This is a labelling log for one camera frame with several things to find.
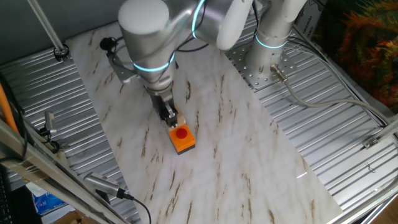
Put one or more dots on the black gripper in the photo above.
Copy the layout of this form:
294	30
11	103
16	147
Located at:
161	99

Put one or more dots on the small tan wooden block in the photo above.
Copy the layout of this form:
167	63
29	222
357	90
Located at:
182	120

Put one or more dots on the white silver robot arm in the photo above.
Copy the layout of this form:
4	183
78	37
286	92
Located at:
146	37

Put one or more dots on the orange box red button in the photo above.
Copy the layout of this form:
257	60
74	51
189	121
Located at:
186	142

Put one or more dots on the white marble pattern mat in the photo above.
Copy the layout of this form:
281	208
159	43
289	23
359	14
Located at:
233	155

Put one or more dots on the brown cardboard box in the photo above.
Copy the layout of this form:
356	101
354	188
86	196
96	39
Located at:
66	218

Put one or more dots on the blue tissue pack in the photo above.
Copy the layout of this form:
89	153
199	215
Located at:
46	202

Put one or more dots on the metal rod stand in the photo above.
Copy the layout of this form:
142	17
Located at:
46	26

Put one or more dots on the orange tube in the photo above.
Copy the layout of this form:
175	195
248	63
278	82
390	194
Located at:
6	109

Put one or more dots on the white printed carton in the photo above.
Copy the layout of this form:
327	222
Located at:
309	18

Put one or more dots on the black keyboard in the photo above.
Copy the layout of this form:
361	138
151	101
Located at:
4	202

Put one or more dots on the colourful patterned cloth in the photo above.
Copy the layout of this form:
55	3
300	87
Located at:
367	46

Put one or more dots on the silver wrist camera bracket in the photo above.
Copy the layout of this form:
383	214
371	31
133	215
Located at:
122	70

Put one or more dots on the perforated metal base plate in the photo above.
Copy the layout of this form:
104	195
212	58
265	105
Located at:
248	76

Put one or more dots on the silver ribbed camera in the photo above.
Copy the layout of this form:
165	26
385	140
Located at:
102	184

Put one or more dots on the small grey camera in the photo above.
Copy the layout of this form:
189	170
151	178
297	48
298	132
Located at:
50	121

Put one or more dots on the aluminium frame beam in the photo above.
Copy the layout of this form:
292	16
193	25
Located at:
388	130
373	209
37	168

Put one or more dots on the metal corner bracket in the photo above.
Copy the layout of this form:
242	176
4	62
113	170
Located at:
370	142

